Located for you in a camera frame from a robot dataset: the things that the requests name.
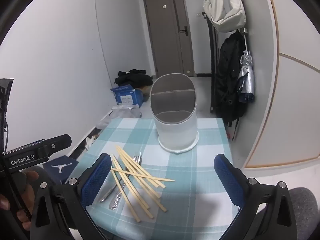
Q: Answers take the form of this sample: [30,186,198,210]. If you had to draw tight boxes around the grey brown door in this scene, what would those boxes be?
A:
[142,0,195,78]

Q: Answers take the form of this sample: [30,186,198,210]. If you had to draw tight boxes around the white utensil holder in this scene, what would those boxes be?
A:
[150,73,200,154]

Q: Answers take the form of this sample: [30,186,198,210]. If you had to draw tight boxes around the blue cardboard box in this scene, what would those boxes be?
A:
[110,84,145,108]

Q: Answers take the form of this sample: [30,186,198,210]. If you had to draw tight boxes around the person's left hand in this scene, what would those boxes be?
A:
[0,171,40,222]

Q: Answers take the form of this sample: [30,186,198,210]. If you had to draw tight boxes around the navy shoe box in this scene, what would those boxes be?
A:
[42,155,79,183]

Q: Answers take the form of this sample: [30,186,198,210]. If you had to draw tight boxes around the black framed glass door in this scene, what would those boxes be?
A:
[200,0,220,113]

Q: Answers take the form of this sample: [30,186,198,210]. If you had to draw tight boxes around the metal spoon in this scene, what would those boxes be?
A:
[109,151,143,210]

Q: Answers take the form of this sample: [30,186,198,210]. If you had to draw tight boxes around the plain handle metal fork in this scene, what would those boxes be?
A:
[100,152,139,203]

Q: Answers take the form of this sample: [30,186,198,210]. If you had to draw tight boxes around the grey plastic bag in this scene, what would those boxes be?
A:
[96,105,142,130]

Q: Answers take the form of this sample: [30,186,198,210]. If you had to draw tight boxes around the white panel wooden trim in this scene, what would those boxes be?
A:
[244,0,320,169]

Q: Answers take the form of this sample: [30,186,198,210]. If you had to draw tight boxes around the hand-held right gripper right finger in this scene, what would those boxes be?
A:
[214,154,298,240]

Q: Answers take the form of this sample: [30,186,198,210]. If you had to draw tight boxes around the silver folded umbrella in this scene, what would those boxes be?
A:
[237,28,255,103]

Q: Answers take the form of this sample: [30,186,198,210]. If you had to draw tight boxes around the pile of black clothes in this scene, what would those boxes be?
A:
[114,69,154,87]

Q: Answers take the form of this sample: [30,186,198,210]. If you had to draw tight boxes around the pile of bamboo chopsticks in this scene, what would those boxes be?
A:
[110,145,175,223]

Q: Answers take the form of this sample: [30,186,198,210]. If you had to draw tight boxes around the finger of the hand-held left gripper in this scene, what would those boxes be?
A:
[48,134,73,156]

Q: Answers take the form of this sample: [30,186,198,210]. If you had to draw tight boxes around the white shoulder bag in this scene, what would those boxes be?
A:
[202,0,247,33]

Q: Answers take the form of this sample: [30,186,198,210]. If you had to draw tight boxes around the teal checked tablecloth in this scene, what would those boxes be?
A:
[61,117,240,240]

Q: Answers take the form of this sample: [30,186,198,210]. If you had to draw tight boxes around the dark grey fabric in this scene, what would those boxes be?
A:
[287,187,318,240]

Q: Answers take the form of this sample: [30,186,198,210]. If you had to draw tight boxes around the tan cardboard piece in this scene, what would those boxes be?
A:
[139,86,152,98]

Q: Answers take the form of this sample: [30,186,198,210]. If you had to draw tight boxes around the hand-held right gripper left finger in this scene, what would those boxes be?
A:
[29,152,112,240]

